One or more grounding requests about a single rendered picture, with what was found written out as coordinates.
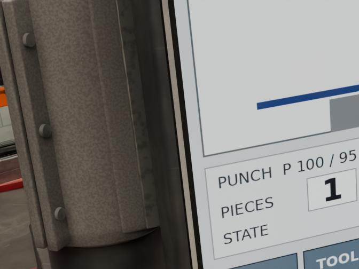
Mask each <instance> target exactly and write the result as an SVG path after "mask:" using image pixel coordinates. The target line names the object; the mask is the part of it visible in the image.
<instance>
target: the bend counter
mask: <svg viewBox="0 0 359 269"><path fill-rule="evenodd" d="M307 198H308V212H310V211H314V210H319V209H324V208H328V207H333V206H336V205H341V204H345V203H350V202H355V201H357V173H356V168H353V169H348V170H344V171H338V172H333V173H328V174H325V175H320V176H315V177H310V178H307Z"/></svg>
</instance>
